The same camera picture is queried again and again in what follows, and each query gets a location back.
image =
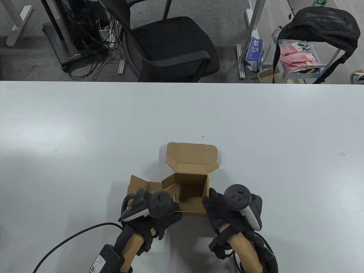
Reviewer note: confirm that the white desk foot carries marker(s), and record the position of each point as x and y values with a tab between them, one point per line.
17	31

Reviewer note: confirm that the person's right hand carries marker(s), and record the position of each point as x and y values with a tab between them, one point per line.
219	210

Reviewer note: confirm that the beige cardboard box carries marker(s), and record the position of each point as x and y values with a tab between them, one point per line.
266	77

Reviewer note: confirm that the person's right forearm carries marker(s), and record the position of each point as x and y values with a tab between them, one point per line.
244	250

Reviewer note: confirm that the black right hand controller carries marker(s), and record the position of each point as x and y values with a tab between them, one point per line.
237	196

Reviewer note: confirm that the black left hand controller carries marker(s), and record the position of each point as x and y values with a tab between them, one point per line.
160	203

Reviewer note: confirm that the small brown cardboard mailer box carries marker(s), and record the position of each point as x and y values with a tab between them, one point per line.
190	156

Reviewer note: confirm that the grey metal floor stand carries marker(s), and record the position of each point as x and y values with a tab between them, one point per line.
61	48

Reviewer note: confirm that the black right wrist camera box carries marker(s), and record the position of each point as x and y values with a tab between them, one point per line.
270	257

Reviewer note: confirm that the pile of pink packets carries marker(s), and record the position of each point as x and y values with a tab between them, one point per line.
295	58

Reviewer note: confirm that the white and grey desk leg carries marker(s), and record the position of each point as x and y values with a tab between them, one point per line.
251	22

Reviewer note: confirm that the grey metal cart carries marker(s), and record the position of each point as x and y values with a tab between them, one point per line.
293	74

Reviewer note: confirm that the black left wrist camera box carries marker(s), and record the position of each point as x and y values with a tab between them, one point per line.
105	258

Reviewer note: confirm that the black office chair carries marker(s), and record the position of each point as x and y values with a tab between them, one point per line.
170	39

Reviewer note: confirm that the person's left hand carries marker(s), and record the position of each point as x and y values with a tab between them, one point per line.
170	219

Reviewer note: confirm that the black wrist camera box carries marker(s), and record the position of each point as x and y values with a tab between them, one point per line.
270	257
105	258

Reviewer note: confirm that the black hand controller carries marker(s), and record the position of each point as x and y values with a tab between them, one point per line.
160	203
237	196

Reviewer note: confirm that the person's left forearm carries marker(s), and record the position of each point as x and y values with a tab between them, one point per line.
133	247

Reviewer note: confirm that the blue and white carton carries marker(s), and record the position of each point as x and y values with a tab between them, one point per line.
254	52

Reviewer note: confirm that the black backpack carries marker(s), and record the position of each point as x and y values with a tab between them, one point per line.
318	25

